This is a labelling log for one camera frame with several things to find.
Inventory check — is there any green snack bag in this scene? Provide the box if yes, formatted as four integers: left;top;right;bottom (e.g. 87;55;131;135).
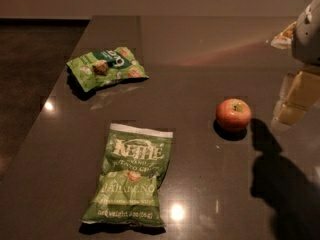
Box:
67;47;148;92

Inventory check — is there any green Kettle jalapeno chips bag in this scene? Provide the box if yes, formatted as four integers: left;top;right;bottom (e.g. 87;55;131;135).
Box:
82;123;173;227

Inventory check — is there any red apple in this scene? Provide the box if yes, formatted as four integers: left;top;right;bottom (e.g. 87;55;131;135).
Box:
216;98;252;132

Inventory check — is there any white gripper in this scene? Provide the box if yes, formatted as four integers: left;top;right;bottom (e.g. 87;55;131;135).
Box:
271;0;320;126

